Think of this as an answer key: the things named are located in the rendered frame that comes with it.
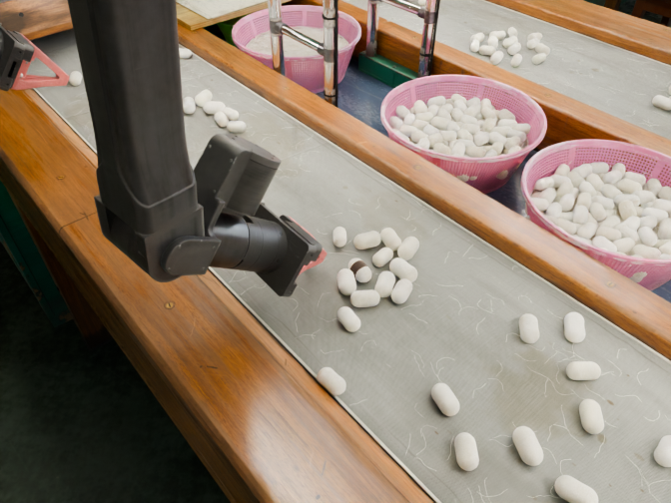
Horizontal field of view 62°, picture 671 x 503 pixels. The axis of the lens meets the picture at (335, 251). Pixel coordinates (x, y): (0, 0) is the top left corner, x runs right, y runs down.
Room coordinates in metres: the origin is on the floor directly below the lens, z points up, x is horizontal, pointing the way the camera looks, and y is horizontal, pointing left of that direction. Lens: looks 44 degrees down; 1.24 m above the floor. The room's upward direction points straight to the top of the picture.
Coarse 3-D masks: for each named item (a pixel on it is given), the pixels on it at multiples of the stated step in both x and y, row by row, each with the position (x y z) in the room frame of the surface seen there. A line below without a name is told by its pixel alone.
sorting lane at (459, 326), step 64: (64, 64) 1.05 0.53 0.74; (192, 64) 1.05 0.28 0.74; (192, 128) 0.81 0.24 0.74; (256, 128) 0.81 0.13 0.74; (320, 192) 0.64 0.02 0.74; (384, 192) 0.64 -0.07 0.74; (448, 256) 0.51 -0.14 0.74; (320, 320) 0.40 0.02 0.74; (384, 320) 0.40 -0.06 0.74; (448, 320) 0.40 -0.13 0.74; (512, 320) 0.40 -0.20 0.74; (320, 384) 0.32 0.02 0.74; (384, 384) 0.32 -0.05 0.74; (448, 384) 0.32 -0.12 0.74; (512, 384) 0.32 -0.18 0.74; (576, 384) 0.32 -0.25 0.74; (640, 384) 0.32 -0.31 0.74; (384, 448) 0.25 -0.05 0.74; (448, 448) 0.25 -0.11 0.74; (512, 448) 0.25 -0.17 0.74; (576, 448) 0.25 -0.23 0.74; (640, 448) 0.25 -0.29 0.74
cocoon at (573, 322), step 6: (570, 312) 0.40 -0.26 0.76; (576, 312) 0.40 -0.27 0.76; (564, 318) 0.40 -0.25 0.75; (570, 318) 0.39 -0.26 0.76; (576, 318) 0.39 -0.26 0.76; (582, 318) 0.39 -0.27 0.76; (564, 324) 0.39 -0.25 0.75; (570, 324) 0.38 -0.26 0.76; (576, 324) 0.38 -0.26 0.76; (582, 324) 0.38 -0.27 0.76; (570, 330) 0.37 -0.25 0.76; (576, 330) 0.37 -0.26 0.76; (582, 330) 0.37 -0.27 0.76; (570, 336) 0.37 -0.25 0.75; (576, 336) 0.37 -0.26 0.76; (582, 336) 0.37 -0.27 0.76; (576, 342) 0.37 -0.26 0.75
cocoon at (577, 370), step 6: (570, 366) 0.33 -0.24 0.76; (576, 366) 0.33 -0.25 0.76; (582, 366) 0.33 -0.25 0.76; (588, 366) 0.33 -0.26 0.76; (594, 366) 0.33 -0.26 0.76; (570, 372) 0.32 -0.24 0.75; (576, 372) 0.32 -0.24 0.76; (582, 372) 0.32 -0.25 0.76; (588, 372) 0.32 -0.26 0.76; (594, 372) 0.32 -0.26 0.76; (600, 372) 0.32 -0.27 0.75; (576, 378) 0.32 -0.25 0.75; (582, 378) 0.32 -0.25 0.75; (588, 378) 0.32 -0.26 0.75; (594, 378) 0.32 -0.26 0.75
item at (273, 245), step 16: (256, 224) 0.43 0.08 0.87; (272, 224) 0.44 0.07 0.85; (256, 240) 0.41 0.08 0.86; (272, 240) 0.42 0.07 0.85; (288, 240) 0.43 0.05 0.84; (304, 240) 0.43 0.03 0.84; (256, 256) 0.40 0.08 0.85; (272, 256) 0.41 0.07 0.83; (288, 256) 0.42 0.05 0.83; (304, 256) 0.41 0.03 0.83; (256, 272) 0.43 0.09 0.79; (272, 272) 0.42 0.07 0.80; (288, 272) 0.41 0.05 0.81; (272, 288) 0.40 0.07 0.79; (288, 288) 0.40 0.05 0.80
